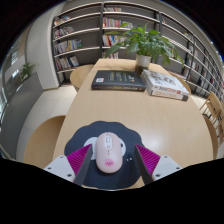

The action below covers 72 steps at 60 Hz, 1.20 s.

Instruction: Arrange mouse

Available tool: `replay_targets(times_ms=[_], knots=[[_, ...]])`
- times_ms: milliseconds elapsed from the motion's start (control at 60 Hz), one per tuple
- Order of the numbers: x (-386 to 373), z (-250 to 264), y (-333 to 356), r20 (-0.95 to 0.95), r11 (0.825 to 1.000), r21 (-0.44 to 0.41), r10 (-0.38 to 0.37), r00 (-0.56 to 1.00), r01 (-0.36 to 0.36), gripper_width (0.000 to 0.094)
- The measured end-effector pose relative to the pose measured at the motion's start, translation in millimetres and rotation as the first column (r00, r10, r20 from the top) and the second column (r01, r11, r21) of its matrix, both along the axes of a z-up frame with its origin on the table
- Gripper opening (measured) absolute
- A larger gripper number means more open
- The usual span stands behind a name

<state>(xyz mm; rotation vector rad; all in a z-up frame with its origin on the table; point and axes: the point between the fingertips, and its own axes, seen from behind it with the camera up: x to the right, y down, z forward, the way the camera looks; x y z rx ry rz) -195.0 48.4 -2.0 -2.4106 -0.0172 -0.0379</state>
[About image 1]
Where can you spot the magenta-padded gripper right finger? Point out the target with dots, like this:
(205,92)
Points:
(166,165)

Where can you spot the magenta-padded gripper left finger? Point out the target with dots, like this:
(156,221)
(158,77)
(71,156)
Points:
(60,165)

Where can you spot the pink computer mouse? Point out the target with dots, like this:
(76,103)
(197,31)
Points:
(108,153)

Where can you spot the dark cartoon-face mouse pad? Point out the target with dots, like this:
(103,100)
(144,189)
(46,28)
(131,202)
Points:
(110,127)

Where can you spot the white book with red lettering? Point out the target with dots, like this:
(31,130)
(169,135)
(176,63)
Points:
(170,95)

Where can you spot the group of wooden slat chairs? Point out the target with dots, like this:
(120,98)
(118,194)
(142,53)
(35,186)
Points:
(213,106)

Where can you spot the white illustrated book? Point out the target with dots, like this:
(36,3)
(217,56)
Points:
(160,80)

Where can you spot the black hardcover book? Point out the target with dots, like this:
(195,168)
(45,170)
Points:
(116,79)

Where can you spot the small green potted plant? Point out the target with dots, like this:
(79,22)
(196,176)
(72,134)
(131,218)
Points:
(26,70)

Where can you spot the green plant in white pot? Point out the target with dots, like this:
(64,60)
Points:
(146,40)

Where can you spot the grey bookshelf unit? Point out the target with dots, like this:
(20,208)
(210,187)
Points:
(101,30)

